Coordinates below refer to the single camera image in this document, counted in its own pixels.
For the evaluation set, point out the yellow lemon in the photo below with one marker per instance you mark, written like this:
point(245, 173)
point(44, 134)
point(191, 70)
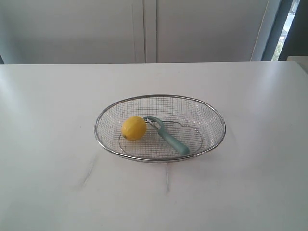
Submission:
point(134, 128)

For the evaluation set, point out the window with dark frame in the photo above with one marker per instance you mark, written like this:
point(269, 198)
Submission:
point(296, 41)

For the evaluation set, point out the white cabinet doors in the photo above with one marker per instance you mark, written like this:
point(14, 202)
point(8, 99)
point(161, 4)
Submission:
point(134, 31)

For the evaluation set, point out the oval metal wire mesh basket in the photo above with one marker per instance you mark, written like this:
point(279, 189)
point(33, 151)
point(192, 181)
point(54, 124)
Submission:
point(193, 122)

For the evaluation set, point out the teal handled vegetable peeler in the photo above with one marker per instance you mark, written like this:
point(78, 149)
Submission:
point(158, 124)

